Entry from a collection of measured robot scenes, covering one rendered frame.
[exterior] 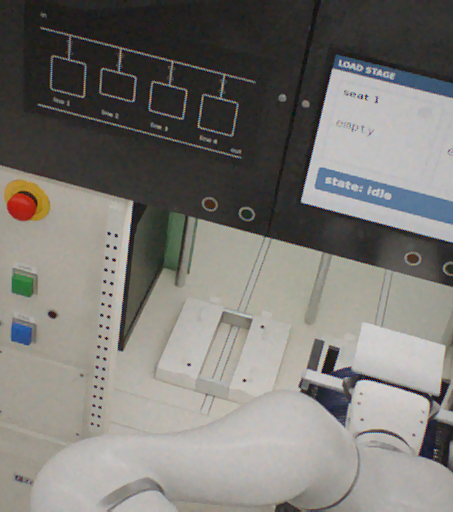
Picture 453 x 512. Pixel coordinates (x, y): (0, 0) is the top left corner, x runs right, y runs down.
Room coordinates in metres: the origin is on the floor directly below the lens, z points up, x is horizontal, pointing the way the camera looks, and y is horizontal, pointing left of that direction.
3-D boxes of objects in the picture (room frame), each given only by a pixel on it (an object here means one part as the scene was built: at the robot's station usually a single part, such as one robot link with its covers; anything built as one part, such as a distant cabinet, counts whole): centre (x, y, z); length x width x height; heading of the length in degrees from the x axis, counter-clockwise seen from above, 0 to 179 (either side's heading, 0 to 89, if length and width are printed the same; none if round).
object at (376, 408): (0.90, -0.24, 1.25); 0.11 x 0.10 x 0.07; 172
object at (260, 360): (1.36, -0.03, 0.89); 0.22 x 0.21 x 0.04; 173
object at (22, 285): (1.10, 0.29, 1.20); 0.03 x 0.02 x 0.03; 83
